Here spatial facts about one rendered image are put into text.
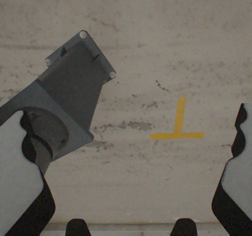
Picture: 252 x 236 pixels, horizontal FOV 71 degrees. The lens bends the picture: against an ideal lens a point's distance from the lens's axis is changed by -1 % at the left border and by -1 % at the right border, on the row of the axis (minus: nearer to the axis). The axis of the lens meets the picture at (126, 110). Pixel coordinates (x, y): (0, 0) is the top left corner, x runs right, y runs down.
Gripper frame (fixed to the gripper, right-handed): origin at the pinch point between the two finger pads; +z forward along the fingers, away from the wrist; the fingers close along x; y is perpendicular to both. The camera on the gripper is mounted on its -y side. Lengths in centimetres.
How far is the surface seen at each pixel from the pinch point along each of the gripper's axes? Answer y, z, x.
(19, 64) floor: 26, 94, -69
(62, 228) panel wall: 225, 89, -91
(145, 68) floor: 32, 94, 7
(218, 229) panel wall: 224, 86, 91
